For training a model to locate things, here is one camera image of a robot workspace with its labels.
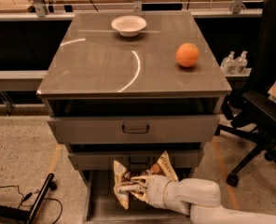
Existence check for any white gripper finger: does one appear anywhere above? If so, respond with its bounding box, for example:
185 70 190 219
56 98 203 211
131 175 150 183
117 184 146 192

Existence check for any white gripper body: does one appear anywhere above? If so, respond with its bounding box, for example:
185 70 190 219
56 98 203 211
146 175 171 208

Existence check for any brown chip bag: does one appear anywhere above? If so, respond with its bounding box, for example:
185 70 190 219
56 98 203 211
113 151 178 210

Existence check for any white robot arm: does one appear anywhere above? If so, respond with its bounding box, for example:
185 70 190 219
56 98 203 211
115 175 276 224

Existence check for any open bottom drawer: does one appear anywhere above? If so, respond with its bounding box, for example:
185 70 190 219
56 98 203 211
83 170 191 224

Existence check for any middle grey drawer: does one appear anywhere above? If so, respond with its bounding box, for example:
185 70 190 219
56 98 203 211
68 149 204 170

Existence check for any grey drawer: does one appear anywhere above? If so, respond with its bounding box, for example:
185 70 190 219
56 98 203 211
68 149 204 170
48 115 220 144

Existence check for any upper grey drawer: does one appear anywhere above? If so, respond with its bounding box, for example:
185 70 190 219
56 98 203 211
48 115 220 144

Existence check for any grey drawer cabinet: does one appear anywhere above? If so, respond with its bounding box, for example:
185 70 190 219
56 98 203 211
35 10 233 173

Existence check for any black office chair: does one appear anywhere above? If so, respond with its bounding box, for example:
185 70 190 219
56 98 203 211
215 0 276 187

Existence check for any black stand leg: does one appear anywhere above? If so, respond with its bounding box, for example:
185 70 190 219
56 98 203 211
0 173 54 224

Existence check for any orange fruit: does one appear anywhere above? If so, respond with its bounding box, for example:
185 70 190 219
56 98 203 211
176 43 200 67

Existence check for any clear pump bottle left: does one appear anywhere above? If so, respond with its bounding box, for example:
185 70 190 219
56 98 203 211
221 51 235 75

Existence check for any clear pump bottle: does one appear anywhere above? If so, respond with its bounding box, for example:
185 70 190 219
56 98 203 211
221 51 235 75
234 50 248 74

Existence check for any clear pump bottle right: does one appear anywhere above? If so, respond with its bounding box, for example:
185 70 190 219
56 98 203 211
234 50 248 74

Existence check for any white bowl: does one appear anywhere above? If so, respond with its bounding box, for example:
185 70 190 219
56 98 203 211
111 16 146 37

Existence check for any grey low bench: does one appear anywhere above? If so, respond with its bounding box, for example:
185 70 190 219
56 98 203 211
0 70 47 91

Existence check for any black floor cable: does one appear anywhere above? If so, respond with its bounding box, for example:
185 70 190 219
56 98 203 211
0 127 64 224

